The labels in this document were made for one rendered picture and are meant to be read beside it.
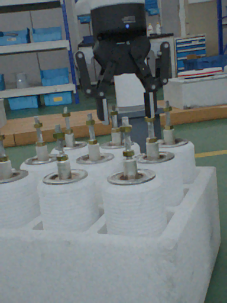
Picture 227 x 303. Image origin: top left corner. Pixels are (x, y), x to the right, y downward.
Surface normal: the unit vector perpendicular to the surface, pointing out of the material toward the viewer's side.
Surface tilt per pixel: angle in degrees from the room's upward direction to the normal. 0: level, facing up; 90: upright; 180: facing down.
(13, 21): 90
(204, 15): 90
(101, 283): 90
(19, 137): 90
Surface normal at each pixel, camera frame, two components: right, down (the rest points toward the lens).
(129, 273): -0.38, 0.25
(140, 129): 0.10, 0.22
